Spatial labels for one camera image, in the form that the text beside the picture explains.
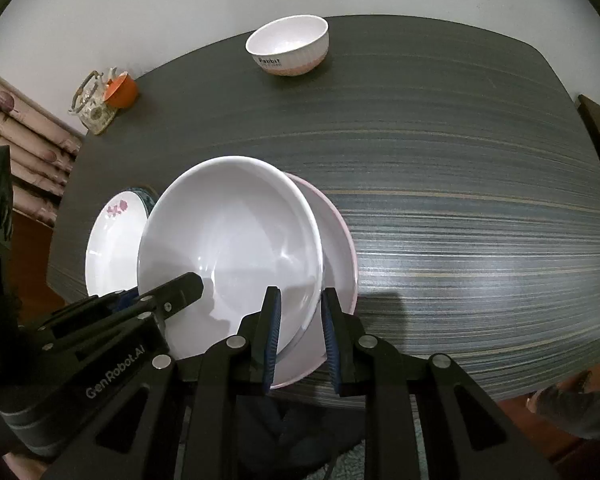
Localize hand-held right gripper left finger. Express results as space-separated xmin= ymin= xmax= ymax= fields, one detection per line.
xmin=45 ymin=285 xmax=283 ymax=480

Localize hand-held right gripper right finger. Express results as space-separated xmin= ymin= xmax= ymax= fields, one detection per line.
xmin=321 ymin=287 xmax=561 ymax=480

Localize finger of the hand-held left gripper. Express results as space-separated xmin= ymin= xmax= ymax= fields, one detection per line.
xmin=127 ymin=272 xmax=204 ymax=331
xmin=87 ymin=289 xmax=142 ymax=313

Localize white plate pink flowers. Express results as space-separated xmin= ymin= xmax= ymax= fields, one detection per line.
xmin=85 ymin=191 xmax=148 ymax=298

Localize large white bowl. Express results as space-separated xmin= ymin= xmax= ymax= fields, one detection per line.
xmin=136 ymin=156 xmax=325 ymax=361

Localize pink bowl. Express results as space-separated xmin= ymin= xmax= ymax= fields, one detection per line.
xmin=270 ymin=172 xmax=359 ymax=391

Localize large blue floral plate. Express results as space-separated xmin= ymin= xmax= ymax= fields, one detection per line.
xmin=125 ymin=186 xmax=160 ymax=218

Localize orange cup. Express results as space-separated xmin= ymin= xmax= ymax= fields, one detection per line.
xmin=102 ymin=72 xmax=140 ymax=109

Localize dark grey cloth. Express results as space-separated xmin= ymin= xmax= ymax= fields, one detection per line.
xmin=527 ymin=367 xmax=600 ymax=443

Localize small white printed bowl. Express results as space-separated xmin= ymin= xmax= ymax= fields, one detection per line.
xmin=245 ymin=15 xmax=330 ymax=78

